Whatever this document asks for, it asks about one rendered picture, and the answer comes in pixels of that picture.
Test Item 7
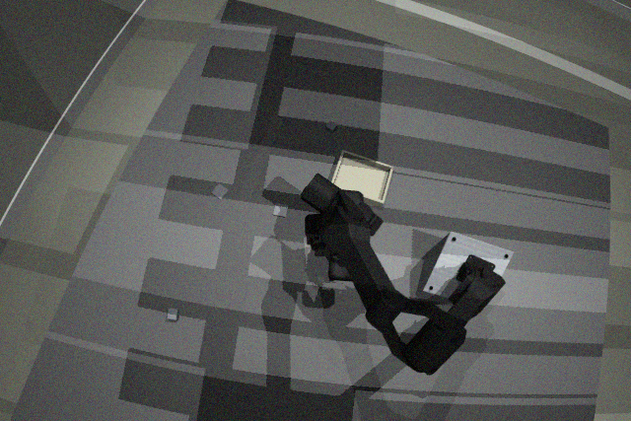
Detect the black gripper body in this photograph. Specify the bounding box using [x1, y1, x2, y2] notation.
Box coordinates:
[328, 189, 364, 282]

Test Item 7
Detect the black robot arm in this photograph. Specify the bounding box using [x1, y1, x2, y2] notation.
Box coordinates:
[301, 174, 506, 376]

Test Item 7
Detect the beige rectangular tray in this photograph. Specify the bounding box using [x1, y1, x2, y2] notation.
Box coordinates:
[331, 150, 393, 208]

